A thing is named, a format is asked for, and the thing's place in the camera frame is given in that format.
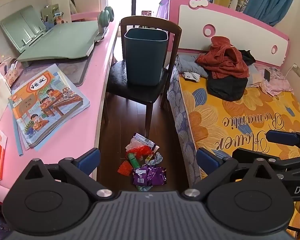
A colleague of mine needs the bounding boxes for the black garment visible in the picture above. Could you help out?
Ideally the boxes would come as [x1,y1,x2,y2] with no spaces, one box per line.
[240,50,256,66]

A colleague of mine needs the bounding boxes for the red jacket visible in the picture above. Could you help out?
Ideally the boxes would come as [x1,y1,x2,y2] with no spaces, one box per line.
[195,36,250,80]

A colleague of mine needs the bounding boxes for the green tube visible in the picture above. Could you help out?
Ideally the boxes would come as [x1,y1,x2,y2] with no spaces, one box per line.
[127,153,141,169]

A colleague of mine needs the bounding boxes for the green book holder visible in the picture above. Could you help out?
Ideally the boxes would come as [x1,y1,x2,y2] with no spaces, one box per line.
[0,5,49,53]

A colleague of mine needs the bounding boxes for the green tilting desk board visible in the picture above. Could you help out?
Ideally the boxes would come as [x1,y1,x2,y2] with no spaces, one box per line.
[16,20,102,68]

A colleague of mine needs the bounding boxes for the lilac hanging garment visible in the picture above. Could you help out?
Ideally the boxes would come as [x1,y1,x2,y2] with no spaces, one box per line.
[157,0,175,20]

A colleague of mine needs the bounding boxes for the patterned tissue box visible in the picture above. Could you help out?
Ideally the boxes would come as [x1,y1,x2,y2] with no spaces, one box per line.
[4,62,22,85]

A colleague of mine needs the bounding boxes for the crumpled grey paper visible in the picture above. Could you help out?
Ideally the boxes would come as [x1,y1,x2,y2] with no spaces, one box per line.
[150,152,163,166]

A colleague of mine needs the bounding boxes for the teal plastic bin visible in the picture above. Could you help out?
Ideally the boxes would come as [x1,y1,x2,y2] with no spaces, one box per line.
[124,28,168,86]

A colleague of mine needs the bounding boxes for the red plastic bag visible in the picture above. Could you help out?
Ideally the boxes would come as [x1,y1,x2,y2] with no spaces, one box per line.
[126,145,153,159]

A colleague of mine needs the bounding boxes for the pink cloth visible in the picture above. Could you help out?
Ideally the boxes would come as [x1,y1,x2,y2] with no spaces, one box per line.
[252,64,294,97]

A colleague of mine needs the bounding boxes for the light blue ruler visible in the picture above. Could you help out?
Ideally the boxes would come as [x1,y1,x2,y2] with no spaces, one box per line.
[13,116,23,157]

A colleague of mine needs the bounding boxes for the bed with floral sheet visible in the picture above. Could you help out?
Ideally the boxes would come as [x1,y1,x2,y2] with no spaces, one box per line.
[167,65,300,238]

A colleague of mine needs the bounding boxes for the grey pillow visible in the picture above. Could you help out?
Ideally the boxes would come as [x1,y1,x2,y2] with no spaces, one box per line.
[176,54,209,78]

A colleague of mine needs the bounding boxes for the white charging cable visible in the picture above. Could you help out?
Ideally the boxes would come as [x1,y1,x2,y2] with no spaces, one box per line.
[270,65,298,98]

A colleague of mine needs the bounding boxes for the light blue book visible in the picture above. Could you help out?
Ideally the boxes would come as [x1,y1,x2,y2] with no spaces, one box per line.
[12,64,90,152]

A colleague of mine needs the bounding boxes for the green round desk lamp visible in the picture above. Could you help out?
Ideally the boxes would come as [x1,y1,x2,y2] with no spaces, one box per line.
[97,6,115,40]

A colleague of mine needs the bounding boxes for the pink and white headboard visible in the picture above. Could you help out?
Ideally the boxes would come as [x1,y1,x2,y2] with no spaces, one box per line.
[169,0,290,68]

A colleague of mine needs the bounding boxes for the black clothing bundle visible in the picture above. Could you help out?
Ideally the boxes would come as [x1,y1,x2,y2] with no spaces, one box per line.
[206,75,248,102]

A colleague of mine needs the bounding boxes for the orange mesh net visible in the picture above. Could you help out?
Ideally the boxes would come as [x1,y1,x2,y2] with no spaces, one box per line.
[117,160,134,177]

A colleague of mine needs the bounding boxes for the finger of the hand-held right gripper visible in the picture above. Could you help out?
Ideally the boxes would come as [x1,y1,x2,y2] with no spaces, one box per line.
[266,129,300,153]
[231,147,300,178]

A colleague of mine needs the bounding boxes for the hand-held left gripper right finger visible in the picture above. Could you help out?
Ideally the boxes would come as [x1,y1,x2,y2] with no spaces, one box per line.
[183,147,283,201]

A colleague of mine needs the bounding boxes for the dark wooden chair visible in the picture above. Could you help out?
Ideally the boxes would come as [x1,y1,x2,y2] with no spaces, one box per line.
[105,16,182,137]

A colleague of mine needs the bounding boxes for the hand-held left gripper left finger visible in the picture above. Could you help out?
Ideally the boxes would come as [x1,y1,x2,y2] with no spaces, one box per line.
[24,148,113,201]

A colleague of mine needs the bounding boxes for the purple snack wrapper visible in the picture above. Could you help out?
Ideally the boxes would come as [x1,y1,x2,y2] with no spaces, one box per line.
[132,166,167,187]

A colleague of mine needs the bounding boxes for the illustrated textbook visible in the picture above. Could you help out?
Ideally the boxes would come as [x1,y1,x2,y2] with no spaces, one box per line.
[8,67,90,148]

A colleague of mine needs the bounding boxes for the desk organiser with pens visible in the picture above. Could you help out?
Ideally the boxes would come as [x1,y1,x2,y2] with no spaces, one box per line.
[41,4,65,30]

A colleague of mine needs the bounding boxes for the cream stick packet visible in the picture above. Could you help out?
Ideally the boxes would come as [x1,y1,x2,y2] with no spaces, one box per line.
[145,152,157,164]

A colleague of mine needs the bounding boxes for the pink desk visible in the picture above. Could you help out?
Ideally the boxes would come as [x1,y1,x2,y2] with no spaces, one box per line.
[0,21,120,205]

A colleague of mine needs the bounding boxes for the small white patterned cloth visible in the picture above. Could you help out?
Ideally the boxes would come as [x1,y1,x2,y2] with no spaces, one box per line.
[184,72,201,82]

